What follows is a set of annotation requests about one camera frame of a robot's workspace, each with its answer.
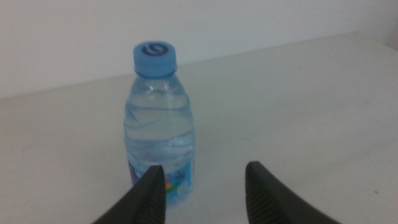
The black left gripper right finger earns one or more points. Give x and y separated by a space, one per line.
267 202

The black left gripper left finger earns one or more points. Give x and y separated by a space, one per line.
146 202

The clear water bottle blue cap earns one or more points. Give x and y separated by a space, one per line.
158 124

